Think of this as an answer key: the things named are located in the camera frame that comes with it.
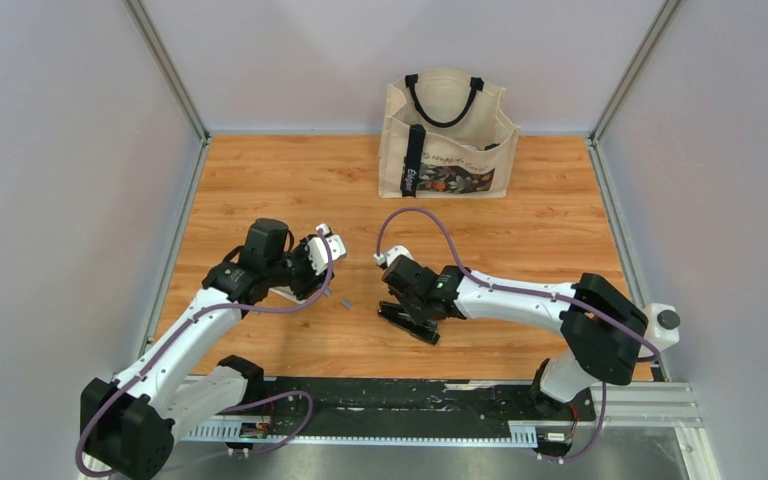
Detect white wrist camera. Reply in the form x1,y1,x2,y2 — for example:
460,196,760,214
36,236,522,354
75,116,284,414
373,245,414,270
307,223,348,275

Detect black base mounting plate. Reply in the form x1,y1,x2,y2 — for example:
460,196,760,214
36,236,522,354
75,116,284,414
201,376,597,442

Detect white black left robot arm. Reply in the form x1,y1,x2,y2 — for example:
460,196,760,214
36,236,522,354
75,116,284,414
74,218,347,479

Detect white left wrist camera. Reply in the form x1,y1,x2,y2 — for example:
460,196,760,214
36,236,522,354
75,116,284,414
307,223,348,275

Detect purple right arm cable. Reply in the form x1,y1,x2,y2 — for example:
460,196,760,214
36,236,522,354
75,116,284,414
375,207,662,464

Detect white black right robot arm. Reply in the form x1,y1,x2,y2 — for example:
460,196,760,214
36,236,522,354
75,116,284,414
375,254,659,419

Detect aluminium frame rail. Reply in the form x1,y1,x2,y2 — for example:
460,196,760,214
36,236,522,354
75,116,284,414
79,377,723,480

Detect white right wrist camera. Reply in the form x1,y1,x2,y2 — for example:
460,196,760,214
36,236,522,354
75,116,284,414
373,245,414,270

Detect white plastic bottle black cap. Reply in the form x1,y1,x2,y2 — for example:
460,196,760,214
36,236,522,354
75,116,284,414
643,303,681,352

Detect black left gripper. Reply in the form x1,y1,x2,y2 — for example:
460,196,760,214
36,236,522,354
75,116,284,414
265,234,334,301

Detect beige canvas tote bag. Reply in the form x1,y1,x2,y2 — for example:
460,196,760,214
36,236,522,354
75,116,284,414
378,68,521,199

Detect black stapler base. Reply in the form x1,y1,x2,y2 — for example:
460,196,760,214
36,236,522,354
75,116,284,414
378,301,440,345

